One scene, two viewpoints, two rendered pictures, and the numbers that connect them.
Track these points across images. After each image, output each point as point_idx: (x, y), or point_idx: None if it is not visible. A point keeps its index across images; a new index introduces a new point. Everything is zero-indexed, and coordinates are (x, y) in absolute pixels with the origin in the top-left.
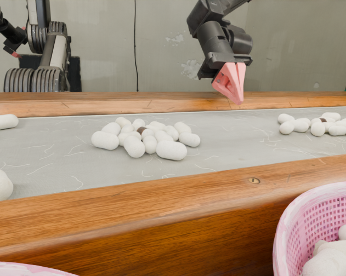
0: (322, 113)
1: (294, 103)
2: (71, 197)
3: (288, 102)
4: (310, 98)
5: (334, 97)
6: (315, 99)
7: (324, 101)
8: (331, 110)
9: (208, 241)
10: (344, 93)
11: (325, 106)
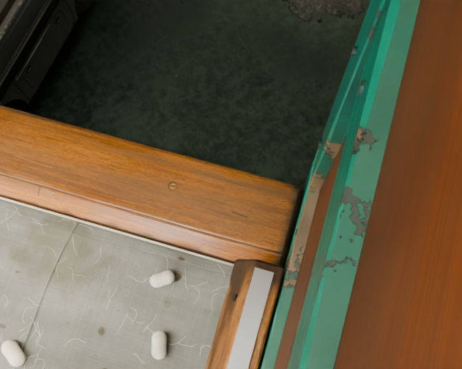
0: (1, 240)
1: (1, 187)
2: None
3: None
4: (46, 192)
5: (112, 209)
6: (56, 196)
7: (80, 207)
8: (54, 235)
9: None
10: (192, 199)
11: (75, 216)
